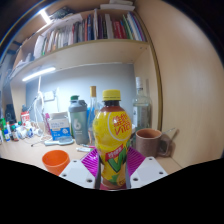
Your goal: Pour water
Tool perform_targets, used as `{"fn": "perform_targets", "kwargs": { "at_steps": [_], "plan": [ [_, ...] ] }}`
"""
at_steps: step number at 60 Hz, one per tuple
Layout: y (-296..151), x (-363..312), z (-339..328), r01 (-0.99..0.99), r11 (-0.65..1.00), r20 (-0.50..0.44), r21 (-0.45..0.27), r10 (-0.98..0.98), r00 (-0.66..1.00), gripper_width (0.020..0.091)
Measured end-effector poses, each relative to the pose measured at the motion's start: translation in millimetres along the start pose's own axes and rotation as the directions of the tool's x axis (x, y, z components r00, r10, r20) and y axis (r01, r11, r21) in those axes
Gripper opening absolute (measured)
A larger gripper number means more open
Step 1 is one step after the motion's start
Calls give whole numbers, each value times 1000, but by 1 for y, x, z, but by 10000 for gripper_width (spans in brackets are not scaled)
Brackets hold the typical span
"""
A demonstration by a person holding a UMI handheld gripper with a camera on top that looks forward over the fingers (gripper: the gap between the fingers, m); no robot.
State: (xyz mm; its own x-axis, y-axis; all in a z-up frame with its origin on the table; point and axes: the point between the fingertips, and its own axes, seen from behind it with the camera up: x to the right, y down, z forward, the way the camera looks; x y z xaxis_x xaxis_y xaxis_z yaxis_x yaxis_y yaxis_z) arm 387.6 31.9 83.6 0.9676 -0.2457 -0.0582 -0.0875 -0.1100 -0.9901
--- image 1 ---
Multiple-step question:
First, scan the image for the grey shaker bottle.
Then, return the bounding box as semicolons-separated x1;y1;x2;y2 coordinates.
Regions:
67;95;90;145

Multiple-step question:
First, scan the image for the orange plastic cup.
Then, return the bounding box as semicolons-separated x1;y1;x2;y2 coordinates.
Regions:
41;149;71;177

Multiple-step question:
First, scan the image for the pink pouch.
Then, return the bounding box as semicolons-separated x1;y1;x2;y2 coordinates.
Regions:
44;112;52;134

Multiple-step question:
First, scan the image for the yellow-labelled tea drink bottle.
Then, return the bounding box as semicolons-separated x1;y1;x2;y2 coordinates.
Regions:
92;89;133;190

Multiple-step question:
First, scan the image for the pink and green pen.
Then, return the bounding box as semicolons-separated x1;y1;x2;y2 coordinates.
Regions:
79;143;96;150

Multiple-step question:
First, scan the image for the wooden shelf unit with books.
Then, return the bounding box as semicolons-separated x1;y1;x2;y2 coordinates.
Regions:
8;0;164;134

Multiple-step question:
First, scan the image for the blue and white carton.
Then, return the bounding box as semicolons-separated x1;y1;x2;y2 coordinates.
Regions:
48;112;72;141

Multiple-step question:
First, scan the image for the red and white canister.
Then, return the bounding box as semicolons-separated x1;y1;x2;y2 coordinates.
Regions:
20;110;31;126

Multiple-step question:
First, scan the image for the brown mug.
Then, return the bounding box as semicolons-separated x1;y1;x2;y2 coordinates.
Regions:
135;128;174;158

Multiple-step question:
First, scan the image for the ceiling tube light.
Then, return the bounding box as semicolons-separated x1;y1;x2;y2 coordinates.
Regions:
38;8;53;25

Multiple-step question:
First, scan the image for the under-shelf light bar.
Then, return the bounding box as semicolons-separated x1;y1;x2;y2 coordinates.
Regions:
21;66;57;83

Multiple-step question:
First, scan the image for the white wall power strip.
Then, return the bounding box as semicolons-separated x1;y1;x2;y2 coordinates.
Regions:
42;90;56;102

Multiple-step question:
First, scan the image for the clear glass liquor bottle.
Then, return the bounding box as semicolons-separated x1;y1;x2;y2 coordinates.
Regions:
132;76;153;133

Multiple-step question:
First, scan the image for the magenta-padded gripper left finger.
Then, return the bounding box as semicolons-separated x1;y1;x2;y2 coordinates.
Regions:
58;148;102;190

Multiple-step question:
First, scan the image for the white cable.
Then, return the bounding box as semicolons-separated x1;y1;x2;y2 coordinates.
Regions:
31;91;46;134

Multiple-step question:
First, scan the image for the white and blue brush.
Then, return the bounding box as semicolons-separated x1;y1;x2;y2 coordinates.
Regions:
44;138;75;147

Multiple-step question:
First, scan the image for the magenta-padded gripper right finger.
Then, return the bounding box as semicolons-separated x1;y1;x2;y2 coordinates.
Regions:
125;146;169;190

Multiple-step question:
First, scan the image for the clear bottle with gold cap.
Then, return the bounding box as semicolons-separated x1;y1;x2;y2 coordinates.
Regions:
87;85;101;134

